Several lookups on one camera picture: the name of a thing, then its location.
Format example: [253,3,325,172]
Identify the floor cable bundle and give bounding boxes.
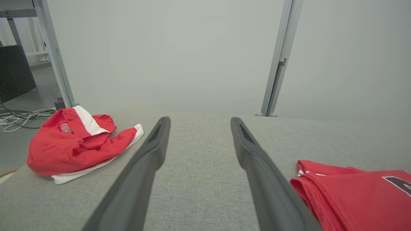
[0,102,57,133]

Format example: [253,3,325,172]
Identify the grey desk frame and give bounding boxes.
[0,0,37,56]

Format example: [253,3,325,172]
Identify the red basketball shorts white trim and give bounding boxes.
[27,105,144,185]

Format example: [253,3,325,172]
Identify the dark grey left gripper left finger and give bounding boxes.
[82,117,171,231]

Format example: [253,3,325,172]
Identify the grey partition joint post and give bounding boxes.
[255,0,304,117]

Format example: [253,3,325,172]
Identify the tan round basket rim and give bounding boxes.
[0,169,19,185]

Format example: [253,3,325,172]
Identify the grey partition end post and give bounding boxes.
[32,0,80,108]

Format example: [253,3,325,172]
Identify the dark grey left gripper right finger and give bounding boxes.
[230,117,323,231]

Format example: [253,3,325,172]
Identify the black cabinet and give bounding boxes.
[0,45,37,103]

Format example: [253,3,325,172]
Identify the white shelf frame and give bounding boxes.
[25,16,51,63]

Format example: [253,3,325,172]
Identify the red basketball jersey top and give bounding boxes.
[290,160,411,231]

